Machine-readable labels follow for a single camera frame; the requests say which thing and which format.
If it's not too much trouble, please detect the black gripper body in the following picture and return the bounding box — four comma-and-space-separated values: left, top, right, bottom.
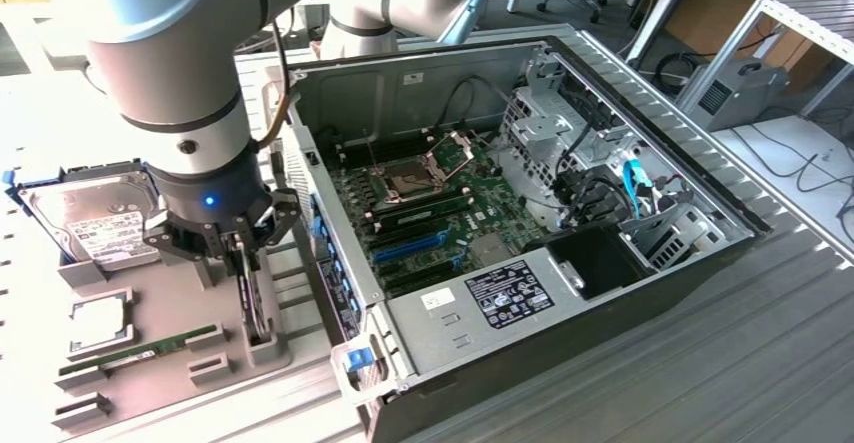
146, 149, 274, 228

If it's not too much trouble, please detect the green graphics card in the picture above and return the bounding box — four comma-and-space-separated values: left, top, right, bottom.
230, 242, 275, 340

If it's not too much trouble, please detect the silver hard disk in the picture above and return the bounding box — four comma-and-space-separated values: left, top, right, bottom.
16, 171, 166, 272

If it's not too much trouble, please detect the grey parts rack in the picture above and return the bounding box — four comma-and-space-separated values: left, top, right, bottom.
50, 240, 295, 439

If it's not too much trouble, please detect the silver CPU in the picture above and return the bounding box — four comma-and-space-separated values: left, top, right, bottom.
70, 296, 132, 352

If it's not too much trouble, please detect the thin metal locking lever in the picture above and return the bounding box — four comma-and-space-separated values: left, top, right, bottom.
363, 127, 386, 172

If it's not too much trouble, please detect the blue expansion slot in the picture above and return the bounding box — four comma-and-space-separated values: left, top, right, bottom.
370, 231, 450, 265

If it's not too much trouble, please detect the CPU socket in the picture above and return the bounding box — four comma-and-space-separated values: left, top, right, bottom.
375, 161, 447, 200

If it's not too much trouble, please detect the black RAM stick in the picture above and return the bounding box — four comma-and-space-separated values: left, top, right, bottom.
372, 197, 469, 227

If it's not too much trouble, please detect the green RAM stick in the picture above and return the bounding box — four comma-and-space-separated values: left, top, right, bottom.
59, 329, 222, 370

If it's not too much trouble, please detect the blue disk caddy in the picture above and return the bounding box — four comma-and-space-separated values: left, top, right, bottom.
3, 161, 159, 269

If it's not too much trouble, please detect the silver socket cover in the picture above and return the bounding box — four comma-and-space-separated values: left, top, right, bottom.
423, 130, 483, 185

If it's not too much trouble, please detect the silver chipset heatsink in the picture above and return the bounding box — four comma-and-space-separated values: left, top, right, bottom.
470, 235, 510, 265

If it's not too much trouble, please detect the grey power supply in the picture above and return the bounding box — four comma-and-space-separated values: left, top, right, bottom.
383, 255, 589, 382

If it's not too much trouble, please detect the green motherboard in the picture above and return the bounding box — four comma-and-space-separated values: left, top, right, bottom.
326, 127, 555, 299

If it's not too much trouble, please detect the grey metal drive cage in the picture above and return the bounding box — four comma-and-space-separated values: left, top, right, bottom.
498, 52, 646, 177

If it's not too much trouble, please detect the black grey PC case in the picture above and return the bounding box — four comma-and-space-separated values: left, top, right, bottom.
263, 22, 775, 443

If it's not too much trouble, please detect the grey metal disk bay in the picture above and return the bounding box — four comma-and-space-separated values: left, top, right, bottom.
617, 202, 721, 270

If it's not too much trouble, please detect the black office chair base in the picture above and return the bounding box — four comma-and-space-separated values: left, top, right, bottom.
533, 0, 613, 25

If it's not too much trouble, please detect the black camera cable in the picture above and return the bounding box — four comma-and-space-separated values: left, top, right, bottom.
256, 12, 299, 149

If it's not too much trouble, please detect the thin black wire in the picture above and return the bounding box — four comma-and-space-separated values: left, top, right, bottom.
445, 76, 499, 130

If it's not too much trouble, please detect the black power wire bundle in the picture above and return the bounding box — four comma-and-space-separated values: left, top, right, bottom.
551, 170, 633, 230

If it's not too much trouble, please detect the black plastic air duct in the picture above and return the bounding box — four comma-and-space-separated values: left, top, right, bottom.
526, 225, 661, 303

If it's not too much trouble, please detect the blue SATA wire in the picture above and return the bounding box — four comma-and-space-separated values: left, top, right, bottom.
619, 159, 654, 223

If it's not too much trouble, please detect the coiled black cable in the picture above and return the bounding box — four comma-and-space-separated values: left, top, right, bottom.
655, 51, 697, 88

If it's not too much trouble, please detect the grey box black handle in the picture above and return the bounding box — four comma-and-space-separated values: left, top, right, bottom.
677, 57, 793, 132

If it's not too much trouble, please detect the black floor cable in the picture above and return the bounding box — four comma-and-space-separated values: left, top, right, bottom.
730, 125, 854, 214

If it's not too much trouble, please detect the aluminium frame table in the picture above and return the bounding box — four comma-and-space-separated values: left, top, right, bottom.
673, 0, 854, 119

